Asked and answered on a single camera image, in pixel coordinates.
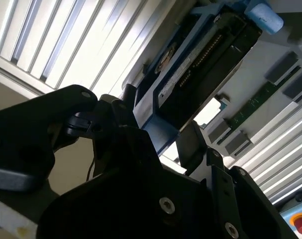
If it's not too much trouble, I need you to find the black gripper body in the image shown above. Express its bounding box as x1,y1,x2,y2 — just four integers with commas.
36,169,216,239

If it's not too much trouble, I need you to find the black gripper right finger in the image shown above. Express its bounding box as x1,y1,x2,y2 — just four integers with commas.
177,121,299,239

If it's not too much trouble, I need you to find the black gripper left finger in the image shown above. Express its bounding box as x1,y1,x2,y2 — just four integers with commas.
0,84,161,192

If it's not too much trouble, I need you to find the hard disk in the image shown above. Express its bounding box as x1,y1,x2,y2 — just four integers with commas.
131,4,264,159

